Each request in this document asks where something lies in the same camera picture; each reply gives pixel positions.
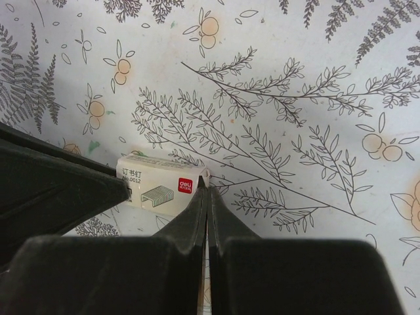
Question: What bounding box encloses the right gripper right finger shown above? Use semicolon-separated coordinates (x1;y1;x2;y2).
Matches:
207;188;419;314

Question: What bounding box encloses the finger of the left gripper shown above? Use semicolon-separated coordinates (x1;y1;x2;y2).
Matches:
1;124;129;253

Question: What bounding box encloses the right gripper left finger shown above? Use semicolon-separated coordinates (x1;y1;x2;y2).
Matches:
1;182;207;314

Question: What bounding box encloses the white staple box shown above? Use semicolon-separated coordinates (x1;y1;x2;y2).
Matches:
116;154;210;217

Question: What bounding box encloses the floral patterned table mat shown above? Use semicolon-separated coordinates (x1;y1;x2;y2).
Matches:
1;1;419;314

